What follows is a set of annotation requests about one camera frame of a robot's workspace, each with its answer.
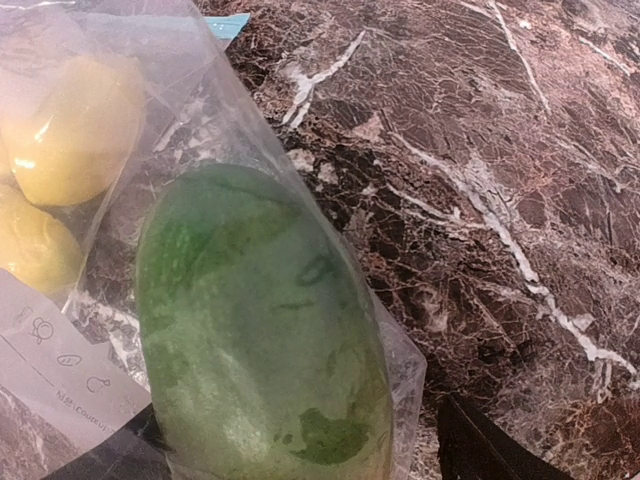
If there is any yellow toy lemon back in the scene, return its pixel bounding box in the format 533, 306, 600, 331
1, 55, 146, 206

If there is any small clear zip bag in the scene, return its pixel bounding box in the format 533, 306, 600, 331
1, 1, 426, 479

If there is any large clear zip bag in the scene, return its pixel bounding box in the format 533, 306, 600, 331
0, 0, 251, 296

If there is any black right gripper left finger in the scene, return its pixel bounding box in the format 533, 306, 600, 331
47, 404, 171, 480

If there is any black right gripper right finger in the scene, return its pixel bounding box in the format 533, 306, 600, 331
437, 393, 570, 480

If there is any orange toy carrot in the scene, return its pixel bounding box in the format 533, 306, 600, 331
135, 165, 393, 479

